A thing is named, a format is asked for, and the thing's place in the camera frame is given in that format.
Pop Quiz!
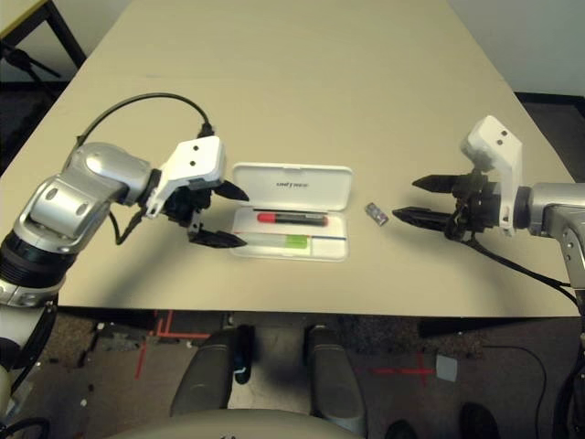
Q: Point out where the black shoe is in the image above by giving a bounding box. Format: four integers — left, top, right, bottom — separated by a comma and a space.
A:
383, 419, 417, 439
459, 401, 502, 439

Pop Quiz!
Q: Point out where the grey robot leg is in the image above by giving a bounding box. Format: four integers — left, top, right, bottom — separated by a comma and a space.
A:
169, 329, 255, 417
304, 324, 369, 435

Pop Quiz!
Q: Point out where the grey square floor patch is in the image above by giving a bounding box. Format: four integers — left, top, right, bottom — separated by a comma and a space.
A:
434, 354, 460, 381

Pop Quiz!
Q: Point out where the black marker with red cap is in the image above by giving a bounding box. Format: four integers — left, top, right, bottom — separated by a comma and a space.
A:
256, 211, 329, 228

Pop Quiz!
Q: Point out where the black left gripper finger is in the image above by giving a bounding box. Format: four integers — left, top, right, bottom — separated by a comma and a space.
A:
213, 179, 250, 203
187, 209, 249, 251

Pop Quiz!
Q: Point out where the red tape rectangle outline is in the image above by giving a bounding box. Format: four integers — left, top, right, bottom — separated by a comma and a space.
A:
153, 310, 216, 342

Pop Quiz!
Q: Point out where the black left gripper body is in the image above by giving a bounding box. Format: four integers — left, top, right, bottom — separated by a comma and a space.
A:
162, 182, 216, 230

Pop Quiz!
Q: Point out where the side table with black frame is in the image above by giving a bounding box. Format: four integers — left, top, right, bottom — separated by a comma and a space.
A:
0, 0, 88, 92

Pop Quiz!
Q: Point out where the black tripod stand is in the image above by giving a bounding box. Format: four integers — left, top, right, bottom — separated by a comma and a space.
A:
0, 43, 63, 79

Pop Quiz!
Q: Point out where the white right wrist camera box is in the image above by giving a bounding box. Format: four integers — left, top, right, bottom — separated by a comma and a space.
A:
459, 114, 524, 237

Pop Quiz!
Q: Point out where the thin black floor cable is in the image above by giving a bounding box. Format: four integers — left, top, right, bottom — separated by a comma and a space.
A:
484, 345, 549, 439

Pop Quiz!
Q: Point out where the red tape cross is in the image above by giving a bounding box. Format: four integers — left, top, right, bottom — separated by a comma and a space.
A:
370, 354, 434, 385

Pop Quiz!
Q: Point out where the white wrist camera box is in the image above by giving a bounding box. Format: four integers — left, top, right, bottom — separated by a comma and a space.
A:
144, 135, 229, 220
459, 114, 524, 237

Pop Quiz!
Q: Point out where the grey robot right leg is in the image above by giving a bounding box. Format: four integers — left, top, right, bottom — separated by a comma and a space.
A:
304, 324, 369, 435

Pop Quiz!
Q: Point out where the white plastic pencil case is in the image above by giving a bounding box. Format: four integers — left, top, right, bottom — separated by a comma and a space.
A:
229, 163, 354, 263

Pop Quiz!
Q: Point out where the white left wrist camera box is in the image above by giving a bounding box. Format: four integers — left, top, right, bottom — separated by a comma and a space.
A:
144, 135, 229, 220

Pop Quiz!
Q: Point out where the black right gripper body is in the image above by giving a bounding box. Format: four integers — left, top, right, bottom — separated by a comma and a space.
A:
445, 169, 504, 241

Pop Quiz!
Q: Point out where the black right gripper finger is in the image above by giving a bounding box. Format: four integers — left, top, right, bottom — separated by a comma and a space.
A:
391, 206, 456, 232
411, 174, 461, 194

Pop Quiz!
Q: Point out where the grey robot torso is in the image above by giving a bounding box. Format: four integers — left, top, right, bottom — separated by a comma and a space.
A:
104, 408, 367, 439

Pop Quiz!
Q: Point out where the green highlighter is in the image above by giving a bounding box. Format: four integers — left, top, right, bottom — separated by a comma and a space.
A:
235, 232, 312, 252

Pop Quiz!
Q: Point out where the grey robot left leg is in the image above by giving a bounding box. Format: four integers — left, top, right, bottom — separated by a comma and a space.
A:
169, 329, 255, 417

